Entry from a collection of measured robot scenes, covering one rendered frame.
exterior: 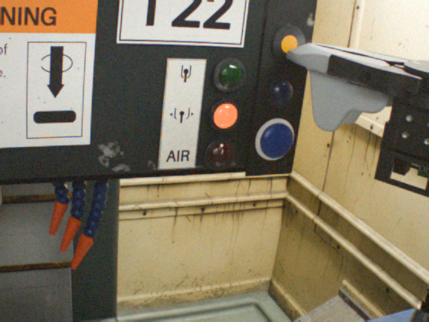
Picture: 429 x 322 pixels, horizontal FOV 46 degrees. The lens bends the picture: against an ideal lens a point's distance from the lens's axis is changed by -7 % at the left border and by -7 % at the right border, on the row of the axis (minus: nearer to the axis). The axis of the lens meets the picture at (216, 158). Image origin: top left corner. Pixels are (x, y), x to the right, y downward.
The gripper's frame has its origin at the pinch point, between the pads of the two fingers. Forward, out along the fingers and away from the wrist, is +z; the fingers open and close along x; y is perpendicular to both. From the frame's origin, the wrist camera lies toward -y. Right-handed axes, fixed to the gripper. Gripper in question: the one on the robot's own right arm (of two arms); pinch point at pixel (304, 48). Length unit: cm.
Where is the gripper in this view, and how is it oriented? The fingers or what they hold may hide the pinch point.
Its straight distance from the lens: 42.2
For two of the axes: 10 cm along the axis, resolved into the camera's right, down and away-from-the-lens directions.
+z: -7.9, -2.9, 5.3
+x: 6.0, -2.2, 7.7
